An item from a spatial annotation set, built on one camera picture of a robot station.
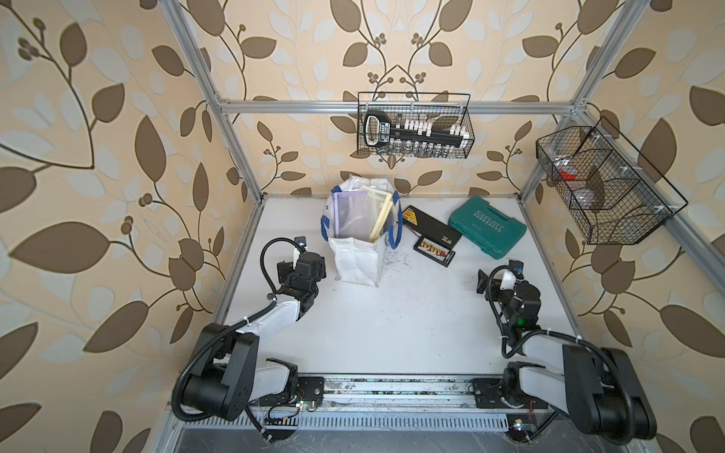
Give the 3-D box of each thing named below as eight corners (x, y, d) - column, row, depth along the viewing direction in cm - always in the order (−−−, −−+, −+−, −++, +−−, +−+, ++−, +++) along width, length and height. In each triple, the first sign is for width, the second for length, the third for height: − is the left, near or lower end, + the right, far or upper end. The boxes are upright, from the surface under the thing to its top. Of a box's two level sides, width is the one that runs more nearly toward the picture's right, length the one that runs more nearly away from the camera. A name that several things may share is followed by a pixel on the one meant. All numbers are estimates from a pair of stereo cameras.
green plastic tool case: (496, 263, 101) (500, 256, 98) (443, 225, 113) (446, 217, 109) (524, 233, 110) (530, 226, 106) (473, 201, 122) (476, 193, 118)
